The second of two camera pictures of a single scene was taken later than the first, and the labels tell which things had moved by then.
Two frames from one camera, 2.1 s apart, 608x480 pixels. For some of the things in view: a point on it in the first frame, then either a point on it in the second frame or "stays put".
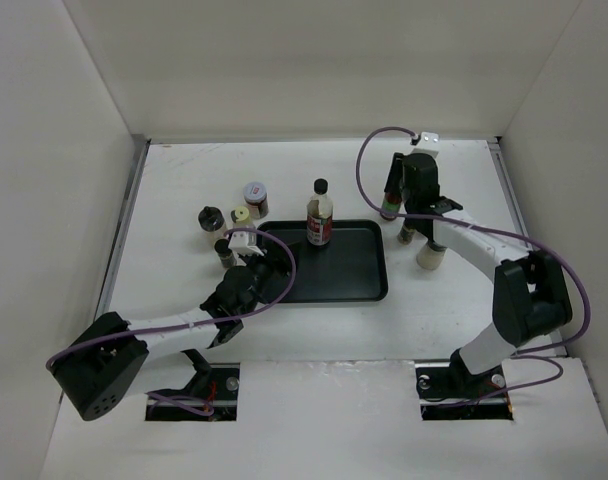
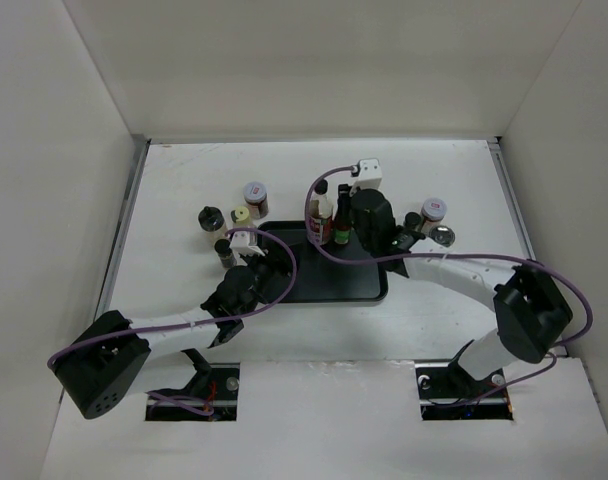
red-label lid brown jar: [256, 197] stays put
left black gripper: [276, 261] stays put
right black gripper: [397, 170] → [345, 198]
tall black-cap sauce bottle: [319, 215] stays put
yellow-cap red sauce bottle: [391, 205] → [343, 220]
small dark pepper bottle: [225, 254] stays put
